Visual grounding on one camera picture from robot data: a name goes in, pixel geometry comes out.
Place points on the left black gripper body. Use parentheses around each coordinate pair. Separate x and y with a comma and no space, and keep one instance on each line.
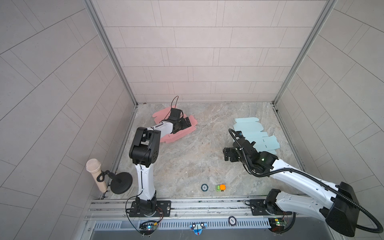
(181,124)

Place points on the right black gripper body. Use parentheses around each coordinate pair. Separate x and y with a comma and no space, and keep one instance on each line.
(233,156)

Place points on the light blue paper box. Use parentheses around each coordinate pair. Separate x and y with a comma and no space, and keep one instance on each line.
(253,131)

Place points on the pink paper box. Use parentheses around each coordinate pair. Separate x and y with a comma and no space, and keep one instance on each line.
(165,125)

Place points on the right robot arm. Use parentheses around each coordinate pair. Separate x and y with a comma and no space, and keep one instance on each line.
(335,204)

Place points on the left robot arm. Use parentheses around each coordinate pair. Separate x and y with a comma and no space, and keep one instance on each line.
(144,152)

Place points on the orange green small toy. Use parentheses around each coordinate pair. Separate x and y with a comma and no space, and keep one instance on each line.
(221,187)

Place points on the right green circuit board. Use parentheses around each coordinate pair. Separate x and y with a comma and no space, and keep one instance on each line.
(277,224)

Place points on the green circuit board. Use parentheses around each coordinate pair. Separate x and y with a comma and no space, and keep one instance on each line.
(149,227)
(277,224)

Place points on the black round stand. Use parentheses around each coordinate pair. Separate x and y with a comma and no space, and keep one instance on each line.
(120,183)

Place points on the blue red sticker tag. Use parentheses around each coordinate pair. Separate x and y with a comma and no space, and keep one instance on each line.
(197,228)

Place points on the left green circuit board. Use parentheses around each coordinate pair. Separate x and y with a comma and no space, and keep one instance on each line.
(149,227)

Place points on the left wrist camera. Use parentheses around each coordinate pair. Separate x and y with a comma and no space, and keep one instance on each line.
(176,114)

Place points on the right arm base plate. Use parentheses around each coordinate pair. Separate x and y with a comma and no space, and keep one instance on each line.
(263,207)

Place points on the aluminium rail frame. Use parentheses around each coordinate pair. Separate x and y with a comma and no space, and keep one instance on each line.
(211,208)

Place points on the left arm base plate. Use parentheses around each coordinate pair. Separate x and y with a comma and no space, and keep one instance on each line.
(141,209)

